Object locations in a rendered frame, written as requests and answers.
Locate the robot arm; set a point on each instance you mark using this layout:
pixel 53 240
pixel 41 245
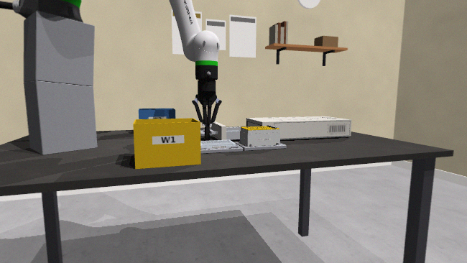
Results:
pixel 201 47

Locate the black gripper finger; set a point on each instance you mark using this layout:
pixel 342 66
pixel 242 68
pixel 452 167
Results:
pixel 209 119
pixel 204 119

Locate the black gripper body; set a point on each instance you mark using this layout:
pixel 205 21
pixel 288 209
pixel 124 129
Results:
pixel 206 88

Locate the yellow open-sided box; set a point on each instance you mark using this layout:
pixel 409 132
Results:
pixel 166 142

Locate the blue open bin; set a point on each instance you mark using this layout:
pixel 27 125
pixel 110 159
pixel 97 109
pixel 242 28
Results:
pixel 156 113

